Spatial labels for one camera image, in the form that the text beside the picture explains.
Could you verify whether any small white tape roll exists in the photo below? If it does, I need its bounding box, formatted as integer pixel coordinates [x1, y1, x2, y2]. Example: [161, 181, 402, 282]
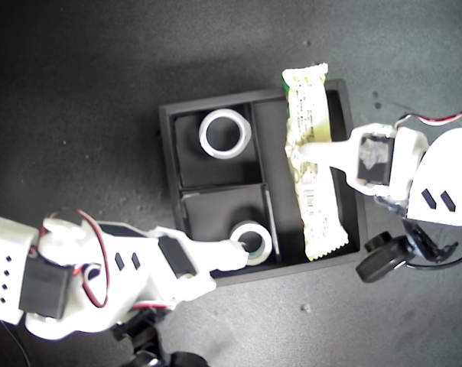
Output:
[229, 222, 273, 268]

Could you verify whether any snack bar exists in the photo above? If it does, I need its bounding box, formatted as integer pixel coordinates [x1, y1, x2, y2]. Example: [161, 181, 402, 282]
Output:
[281, 63, 350, 262]

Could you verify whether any large white tape roll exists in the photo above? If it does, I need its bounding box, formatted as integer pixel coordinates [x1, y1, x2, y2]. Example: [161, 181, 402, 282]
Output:
[198, 109, 252, 161]

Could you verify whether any black tray with wells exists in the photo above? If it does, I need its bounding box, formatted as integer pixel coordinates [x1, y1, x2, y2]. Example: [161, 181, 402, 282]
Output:
[157, 78, 368, 290]

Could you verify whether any arm's red white wire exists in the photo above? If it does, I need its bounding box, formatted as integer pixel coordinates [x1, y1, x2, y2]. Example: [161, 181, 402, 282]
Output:
[393, 109, 462, 131]

